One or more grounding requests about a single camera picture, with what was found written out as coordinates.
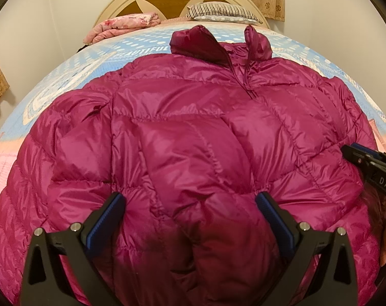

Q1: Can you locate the magenta down jacket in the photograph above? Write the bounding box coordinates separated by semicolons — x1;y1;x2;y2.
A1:
0;25;386;306

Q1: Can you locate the cream wooden headboard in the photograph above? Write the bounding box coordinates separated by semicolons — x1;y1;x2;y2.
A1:
97;0;272;29

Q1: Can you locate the pink floral folded quilt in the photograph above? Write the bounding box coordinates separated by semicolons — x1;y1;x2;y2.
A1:
83;12;162;45

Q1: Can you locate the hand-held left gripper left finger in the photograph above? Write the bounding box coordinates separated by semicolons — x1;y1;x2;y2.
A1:
21;192;127;306

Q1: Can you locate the blue and pink printed bedspread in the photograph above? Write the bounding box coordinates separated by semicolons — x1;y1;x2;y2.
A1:
0;17;386;206

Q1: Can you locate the striped pillow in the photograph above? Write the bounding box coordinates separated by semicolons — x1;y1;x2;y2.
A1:
186;3;263;24

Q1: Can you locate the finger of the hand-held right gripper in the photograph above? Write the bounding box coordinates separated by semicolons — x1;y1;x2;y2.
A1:
340;144;379;168

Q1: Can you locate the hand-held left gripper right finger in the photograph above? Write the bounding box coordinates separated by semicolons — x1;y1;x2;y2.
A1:
255;192;367;306

